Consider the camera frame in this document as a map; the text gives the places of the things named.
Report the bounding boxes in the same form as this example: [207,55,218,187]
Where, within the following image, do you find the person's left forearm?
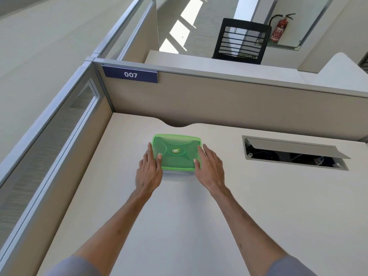
[68,189,155,267]

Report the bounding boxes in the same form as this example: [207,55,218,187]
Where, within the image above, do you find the grey left sleeve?
[43,254,112,276]

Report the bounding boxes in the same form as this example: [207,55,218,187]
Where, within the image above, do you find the black cables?
[244,139,344,168]

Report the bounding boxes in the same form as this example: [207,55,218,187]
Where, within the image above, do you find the person's left hand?
[135,142,164,196]

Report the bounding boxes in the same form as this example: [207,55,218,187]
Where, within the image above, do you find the black mesh office chair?
[212,18,271,65]

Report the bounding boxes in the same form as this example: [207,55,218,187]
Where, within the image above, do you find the grey desk cable hatch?
[242,135,351,172]

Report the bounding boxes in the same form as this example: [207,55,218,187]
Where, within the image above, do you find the beige cubicle partition panel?
[93,57,368,142]

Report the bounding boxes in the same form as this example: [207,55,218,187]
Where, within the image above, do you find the red fire extinguisher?
[268,13,296,44]

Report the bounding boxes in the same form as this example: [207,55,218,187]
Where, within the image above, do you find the grey sleeve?
[43,254,112,276]
[266,254,317,276]

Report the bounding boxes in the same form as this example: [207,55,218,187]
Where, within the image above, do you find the person's right forearm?
[211,187,289,266]

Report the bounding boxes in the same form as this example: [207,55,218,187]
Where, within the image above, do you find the beige partition with glass top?
[93,0,159,64]

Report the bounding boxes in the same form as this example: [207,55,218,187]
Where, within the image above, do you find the blue number sign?
[102,65,159,84]

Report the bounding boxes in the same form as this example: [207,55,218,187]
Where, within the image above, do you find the beige partition with glass strip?
[0,60,115,276]

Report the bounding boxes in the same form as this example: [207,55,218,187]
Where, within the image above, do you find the grey right sleeve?
[266,254,317,276]

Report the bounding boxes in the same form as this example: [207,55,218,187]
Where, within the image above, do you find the green plastic lidded container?
[151,134,202,173]

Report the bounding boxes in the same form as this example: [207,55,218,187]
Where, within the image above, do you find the person's right hand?
[193,144,228,198]

